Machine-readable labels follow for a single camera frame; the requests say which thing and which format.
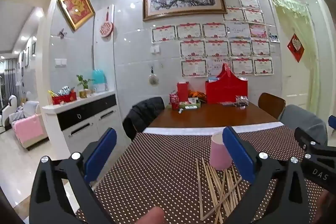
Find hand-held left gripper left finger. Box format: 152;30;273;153
29;127;117;224

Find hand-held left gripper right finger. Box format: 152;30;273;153
222;126;317;224

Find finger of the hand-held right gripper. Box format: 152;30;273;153
294;127;336;159
328;115;336;136

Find pink cup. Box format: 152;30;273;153
209;132;233;170

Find pile of wooden chopsticks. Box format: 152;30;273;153
196;157;243;224

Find person's right hand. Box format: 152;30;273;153
319;189;336;216

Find person's left hand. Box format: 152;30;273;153
139;206;165;224

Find grey cloth covered chair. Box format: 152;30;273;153
278;105;328;146

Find white and black sideboard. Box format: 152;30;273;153
42;90;118;152

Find clear snack bag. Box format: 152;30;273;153
235;95;248;109

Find brown wooden chair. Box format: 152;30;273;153
258;93;286;119

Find large red gift box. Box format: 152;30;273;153
205;63;248;104

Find brown dotted tablecloth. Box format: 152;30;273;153
75;121;328;224

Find red basket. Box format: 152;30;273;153
52;91;77;105

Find potted green plant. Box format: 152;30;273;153
76;74;95;98

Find pink blanket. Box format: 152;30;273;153
13;114;45;144

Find red tin can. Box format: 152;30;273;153
170;93;180;110

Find small red box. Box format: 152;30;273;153
177;81;189;102

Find white sofa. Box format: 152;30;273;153
9;99;49;149

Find hanging silver ornament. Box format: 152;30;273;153
149;66;159;86

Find light green curtain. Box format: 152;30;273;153
270;0;322;114

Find gold framed red picture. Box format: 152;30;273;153
57;0;95;31

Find red diamond wall decoration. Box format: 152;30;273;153
287;34;305;63

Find group of wall certificates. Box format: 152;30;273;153
151;0;275;78

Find round red wall ornament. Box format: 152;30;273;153
100;7;114;38

